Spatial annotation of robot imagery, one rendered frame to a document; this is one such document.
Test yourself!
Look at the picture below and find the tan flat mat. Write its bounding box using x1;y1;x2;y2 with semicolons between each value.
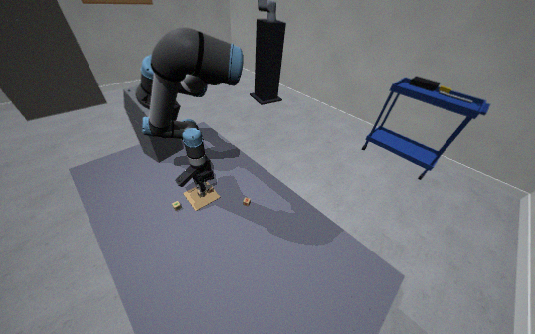
183;187;221;211

